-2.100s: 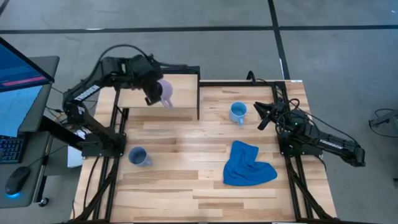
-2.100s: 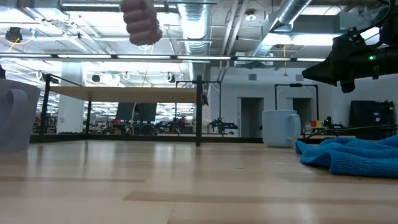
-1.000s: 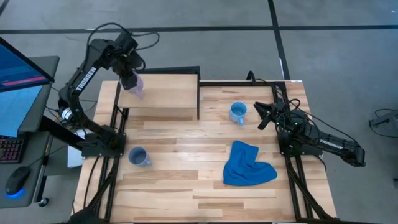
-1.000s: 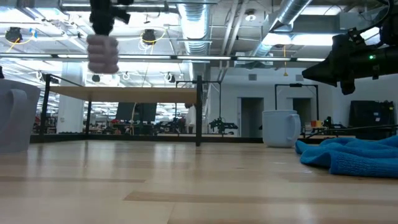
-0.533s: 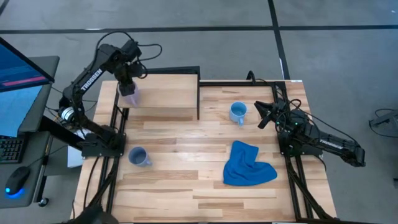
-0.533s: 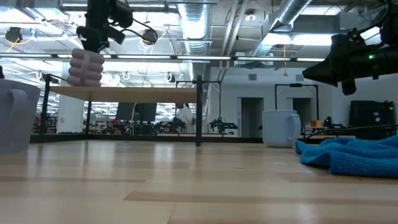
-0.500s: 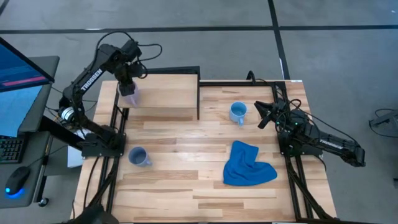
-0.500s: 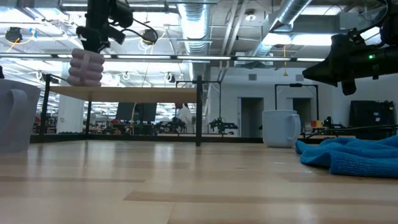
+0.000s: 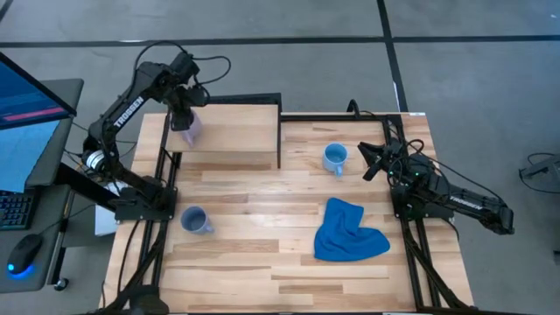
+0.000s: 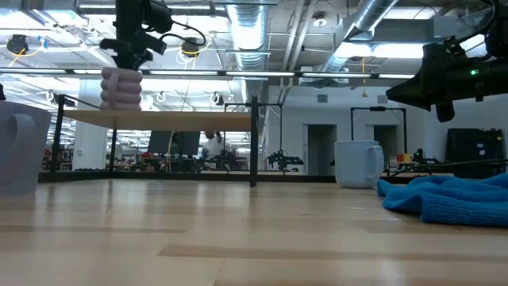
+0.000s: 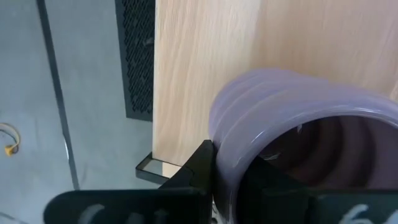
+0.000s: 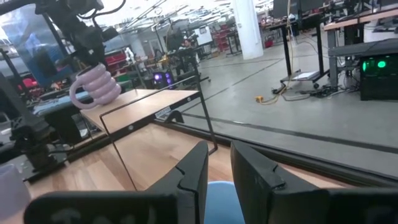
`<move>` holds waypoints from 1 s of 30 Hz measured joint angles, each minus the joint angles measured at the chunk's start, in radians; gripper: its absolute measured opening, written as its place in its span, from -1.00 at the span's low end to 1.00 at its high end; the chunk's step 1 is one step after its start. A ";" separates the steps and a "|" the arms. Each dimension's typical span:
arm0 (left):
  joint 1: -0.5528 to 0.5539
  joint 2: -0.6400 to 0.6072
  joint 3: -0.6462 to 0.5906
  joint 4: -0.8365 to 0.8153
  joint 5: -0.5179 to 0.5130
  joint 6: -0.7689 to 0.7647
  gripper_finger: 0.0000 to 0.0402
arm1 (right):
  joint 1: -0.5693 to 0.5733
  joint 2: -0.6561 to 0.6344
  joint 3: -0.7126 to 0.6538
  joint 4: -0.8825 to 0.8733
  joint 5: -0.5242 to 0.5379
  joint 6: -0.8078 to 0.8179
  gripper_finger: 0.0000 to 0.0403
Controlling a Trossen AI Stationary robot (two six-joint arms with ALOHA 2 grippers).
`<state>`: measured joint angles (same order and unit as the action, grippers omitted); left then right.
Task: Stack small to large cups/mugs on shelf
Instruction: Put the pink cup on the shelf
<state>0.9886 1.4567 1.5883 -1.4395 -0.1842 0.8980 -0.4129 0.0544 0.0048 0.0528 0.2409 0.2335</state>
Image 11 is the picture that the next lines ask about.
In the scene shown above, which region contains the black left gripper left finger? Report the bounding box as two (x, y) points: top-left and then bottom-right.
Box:
(43, 139), (215, 224)

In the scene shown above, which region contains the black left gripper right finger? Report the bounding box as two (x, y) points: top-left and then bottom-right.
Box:
(238, 157), (398, 224)

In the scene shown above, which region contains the lilac ribbed mug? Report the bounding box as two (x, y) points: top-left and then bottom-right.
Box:
(208, 68), (398, 224)

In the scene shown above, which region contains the black perforated panel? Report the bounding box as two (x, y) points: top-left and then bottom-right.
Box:
(114, 0), (156, 122)

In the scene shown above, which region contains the black floor strip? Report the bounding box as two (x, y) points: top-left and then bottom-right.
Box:
(36, 0), (80, 190)

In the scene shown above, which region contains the wooden shelf with black frame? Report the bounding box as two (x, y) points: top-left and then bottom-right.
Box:
(135, 0), (398, 186)

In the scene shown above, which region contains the yellow cable end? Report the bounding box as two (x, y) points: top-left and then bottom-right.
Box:
(0, 123), (21, 157)

